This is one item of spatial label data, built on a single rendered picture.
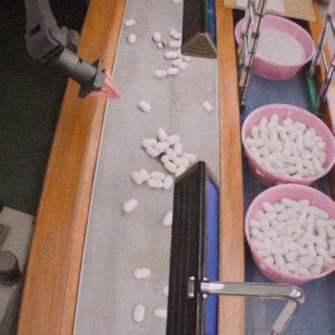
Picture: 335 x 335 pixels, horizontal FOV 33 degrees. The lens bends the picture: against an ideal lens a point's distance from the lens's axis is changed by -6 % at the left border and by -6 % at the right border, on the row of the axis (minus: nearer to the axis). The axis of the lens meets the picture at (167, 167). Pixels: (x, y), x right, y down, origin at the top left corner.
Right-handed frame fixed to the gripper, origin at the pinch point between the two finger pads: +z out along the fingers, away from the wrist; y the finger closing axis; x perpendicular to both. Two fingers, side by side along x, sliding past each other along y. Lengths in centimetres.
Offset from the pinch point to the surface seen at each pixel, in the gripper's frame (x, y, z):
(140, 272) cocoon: -1.2, -45.4, 11.6
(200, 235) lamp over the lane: -34, -57, -4
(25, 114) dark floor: 94, 68, 18
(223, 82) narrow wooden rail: -12.9, 16.2, 26.3
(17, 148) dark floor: 93, 48, 18
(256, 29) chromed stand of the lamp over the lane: -33.0, 14.8, 16.5
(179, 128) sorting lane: -3.7, -1.1, 18.8
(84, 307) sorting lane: 7, -54, 4
